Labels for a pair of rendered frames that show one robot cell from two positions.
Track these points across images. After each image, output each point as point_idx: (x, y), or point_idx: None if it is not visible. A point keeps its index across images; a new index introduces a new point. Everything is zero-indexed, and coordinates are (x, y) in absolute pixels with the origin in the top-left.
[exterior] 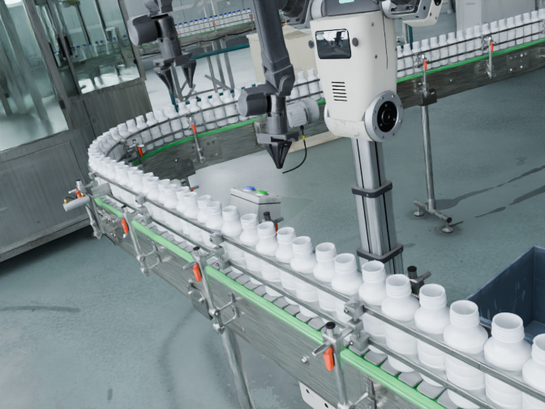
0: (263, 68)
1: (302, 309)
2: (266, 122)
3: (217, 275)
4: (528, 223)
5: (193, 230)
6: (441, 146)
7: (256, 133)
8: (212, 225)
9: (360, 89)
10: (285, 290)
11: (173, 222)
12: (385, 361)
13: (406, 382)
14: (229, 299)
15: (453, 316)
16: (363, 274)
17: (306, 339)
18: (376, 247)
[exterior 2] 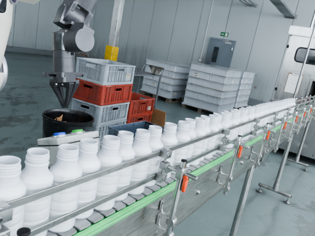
0: (73, 6)
1: (199, 160)
2: (66, 60)
3: (153, 196)
4: None
5: (118, 177)
6: None
7: (63, 72)
8: (151, 149)
9: (5, 43)
10: (190, 158)
11: (76, 199)
12: (218, 153)
13: (226, 152)
14: (155, 213)
15: (237, 114)
16: (220, 117)
17: (204, 173)
18: None
